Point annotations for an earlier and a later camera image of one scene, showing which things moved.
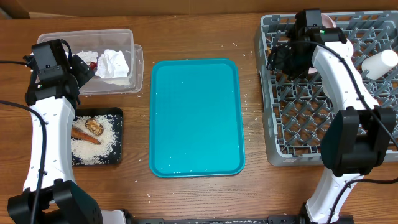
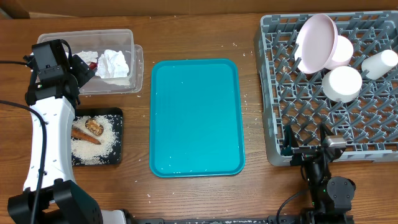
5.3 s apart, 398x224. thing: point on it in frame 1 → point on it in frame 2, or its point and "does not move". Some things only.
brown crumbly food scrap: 94,126 does not move
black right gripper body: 291,64 → 302,155
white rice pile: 86,152 does not move
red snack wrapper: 92,65 does not move
